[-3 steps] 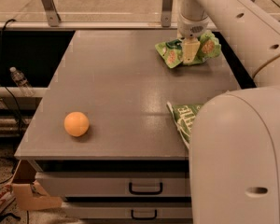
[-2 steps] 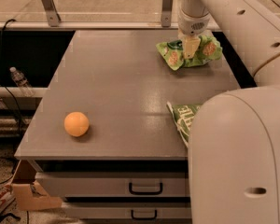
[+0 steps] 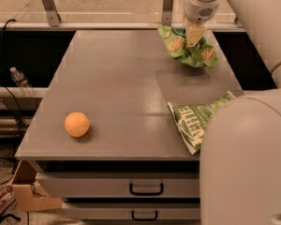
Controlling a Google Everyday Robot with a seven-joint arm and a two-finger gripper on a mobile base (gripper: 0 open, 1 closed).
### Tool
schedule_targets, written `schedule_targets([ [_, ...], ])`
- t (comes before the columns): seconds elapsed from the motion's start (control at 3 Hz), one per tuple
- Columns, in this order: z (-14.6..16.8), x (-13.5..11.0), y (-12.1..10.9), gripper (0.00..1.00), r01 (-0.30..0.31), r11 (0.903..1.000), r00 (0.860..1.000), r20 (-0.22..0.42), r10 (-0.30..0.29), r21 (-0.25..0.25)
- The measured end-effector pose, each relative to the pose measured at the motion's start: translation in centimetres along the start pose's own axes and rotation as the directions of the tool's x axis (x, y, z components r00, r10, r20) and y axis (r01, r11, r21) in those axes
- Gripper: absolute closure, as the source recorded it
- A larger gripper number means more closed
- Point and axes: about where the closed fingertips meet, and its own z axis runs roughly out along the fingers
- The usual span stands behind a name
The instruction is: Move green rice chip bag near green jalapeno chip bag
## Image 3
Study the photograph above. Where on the lower grey drawer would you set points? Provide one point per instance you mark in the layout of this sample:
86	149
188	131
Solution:
132	211

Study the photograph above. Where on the upper grey drawer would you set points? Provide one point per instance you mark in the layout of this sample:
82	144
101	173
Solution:
120	184

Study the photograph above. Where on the middle metal railing bracket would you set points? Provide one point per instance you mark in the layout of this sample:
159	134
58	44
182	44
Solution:
166	16

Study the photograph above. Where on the left metal railing bracket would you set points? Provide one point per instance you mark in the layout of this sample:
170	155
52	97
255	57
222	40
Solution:
52	15

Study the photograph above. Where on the orange fruit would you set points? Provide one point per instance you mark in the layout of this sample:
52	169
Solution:
77	124

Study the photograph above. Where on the green rice chip bag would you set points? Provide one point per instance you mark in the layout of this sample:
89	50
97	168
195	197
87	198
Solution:
203	54

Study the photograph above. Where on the white orange sneaker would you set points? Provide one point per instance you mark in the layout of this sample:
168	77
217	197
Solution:
0	202

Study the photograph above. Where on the clear plastic water bottle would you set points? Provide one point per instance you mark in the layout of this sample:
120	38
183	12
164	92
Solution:
21	81

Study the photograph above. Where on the grey drawer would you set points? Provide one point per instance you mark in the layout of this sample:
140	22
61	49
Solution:
120	184
132	211

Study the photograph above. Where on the cardboard box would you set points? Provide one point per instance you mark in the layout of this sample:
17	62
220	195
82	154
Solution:
30	195

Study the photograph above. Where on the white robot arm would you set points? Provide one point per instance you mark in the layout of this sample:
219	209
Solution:
240	158

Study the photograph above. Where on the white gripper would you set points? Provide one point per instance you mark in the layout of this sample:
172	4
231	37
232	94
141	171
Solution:
198	12

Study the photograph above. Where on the green jalapeno Kettle chip bag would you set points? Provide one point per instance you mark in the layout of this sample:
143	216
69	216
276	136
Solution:
192	120

